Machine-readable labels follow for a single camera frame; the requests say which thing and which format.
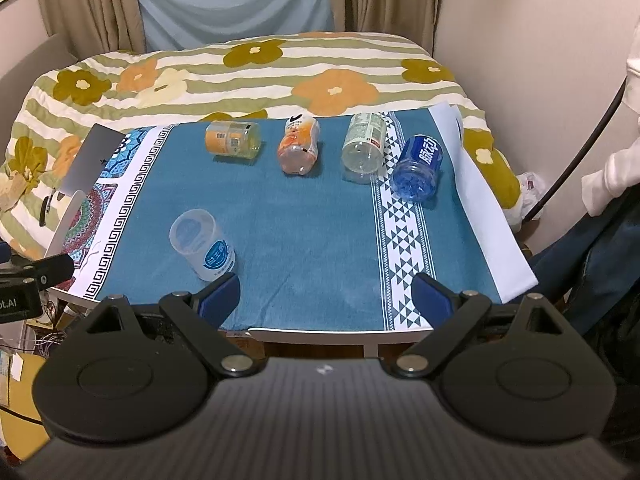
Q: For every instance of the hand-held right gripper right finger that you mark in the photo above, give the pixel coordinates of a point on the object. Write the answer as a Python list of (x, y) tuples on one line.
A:
[(429, 296)]

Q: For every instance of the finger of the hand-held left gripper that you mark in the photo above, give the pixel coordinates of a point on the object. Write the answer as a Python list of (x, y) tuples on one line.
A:
[(47, 269)]

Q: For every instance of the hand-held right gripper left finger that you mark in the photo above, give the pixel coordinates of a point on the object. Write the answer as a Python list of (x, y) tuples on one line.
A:
[(225, 294)]

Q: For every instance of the translucent white cup blue label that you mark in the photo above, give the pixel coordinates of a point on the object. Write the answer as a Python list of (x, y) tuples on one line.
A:
[(202, 247)]

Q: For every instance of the clear cup yellow label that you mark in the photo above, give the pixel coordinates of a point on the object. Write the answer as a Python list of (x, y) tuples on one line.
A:
[(232, 139)]

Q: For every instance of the clear cup orange label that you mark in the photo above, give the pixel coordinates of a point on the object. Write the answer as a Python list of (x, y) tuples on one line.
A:
[(299, 146)]

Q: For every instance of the cardboard box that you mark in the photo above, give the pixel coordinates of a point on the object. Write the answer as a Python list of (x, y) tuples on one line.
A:
[(17, 385)]

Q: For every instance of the blue patterned tablecloth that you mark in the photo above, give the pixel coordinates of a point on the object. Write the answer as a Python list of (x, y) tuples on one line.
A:
[(310, 240)]

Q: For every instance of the silver laptop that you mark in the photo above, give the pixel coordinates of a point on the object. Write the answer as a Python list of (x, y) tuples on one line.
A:
[(95, 156)]

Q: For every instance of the blue lying bottle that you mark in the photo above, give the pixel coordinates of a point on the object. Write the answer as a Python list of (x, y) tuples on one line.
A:
[(417, 167)]

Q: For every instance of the white plastic bag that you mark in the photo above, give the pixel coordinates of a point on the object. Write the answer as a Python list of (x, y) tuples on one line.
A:
[(526, 195)]

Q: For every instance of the person's blue jeans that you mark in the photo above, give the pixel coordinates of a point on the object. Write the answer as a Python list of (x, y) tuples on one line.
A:
[(585, 270)]

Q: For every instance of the grey headboard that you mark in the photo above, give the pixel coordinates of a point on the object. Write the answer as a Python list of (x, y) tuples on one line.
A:
[(35, 60)]

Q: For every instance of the floral striped blanket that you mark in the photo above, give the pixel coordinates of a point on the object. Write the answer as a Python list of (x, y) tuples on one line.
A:
[(210, 75)]

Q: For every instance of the person's white sweater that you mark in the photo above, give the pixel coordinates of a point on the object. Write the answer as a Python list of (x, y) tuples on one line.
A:
[(617, 180)]

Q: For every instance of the light blue curtain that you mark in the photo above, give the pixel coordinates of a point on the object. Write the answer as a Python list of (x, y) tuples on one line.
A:
[(230, 0)]

